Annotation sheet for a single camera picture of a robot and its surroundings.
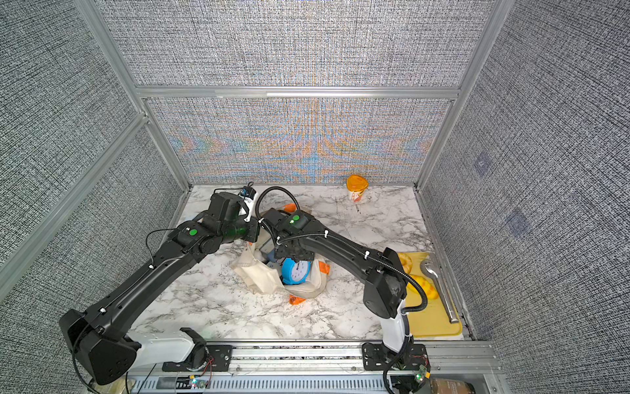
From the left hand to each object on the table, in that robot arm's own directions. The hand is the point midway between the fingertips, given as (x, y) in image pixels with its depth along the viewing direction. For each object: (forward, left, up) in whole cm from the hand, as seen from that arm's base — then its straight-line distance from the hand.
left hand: (267, 221), depth 75 cm
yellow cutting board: (-25, -52, -23) cm, 62 cm away
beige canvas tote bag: (-12, +2, -10) cm, 15 cm away
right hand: (-4, -6, -10) cm, 13 cm away
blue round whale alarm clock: (-9, -7, -19) cm, 22 cm away
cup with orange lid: (+30, -34, -17) cm, 49 cm away
